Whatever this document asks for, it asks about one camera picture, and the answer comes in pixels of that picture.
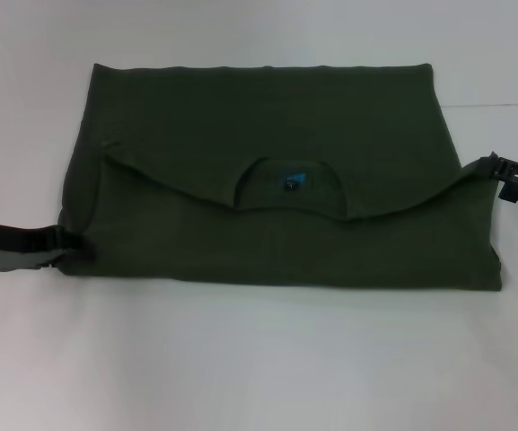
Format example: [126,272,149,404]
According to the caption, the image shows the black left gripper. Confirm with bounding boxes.
[0,222,97,276]

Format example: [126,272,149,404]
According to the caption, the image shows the dark green FREE t-shirt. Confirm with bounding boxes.
[58,62,505,295]

